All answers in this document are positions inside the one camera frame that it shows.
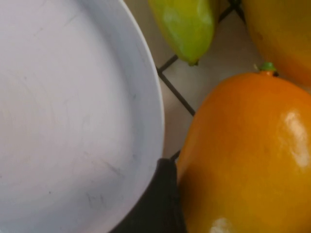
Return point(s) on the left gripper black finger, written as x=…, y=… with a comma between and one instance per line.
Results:
x=160, y=206

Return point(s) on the orange mango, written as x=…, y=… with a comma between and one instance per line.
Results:
x=243, y=157

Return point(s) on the yellow banana with green end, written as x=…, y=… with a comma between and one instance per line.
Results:
x=187, y=26

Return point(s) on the yellow mango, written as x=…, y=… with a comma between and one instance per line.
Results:
x=284, y=34

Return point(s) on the pink round plate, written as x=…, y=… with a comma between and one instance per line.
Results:
x=73, y=121

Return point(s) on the white grid tablecloth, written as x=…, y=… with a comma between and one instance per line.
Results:
x=230, y=48

